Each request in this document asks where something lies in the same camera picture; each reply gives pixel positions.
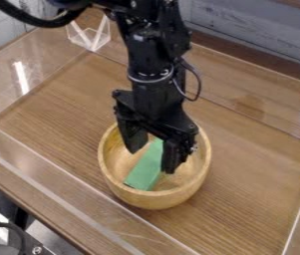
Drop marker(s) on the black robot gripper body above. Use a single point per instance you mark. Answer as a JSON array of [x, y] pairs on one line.
[[153, 103]]

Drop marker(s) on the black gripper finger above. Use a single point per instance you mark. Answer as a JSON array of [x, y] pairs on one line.
[[176, 151], [135, 135]]

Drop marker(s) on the green rectangular block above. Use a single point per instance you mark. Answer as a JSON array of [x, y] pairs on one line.
[[147, 171]]

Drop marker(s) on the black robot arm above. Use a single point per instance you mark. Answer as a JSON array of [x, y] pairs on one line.
[[156, 37]]

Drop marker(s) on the brown wooden bowl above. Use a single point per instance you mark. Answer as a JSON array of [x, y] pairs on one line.
[[173, 189]]

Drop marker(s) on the clear acrylic corner bracket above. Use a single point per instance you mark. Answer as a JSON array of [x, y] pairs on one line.
[[92, 39]]

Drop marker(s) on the clear acrylic tray wall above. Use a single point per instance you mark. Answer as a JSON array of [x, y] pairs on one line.
[[62, 200]]

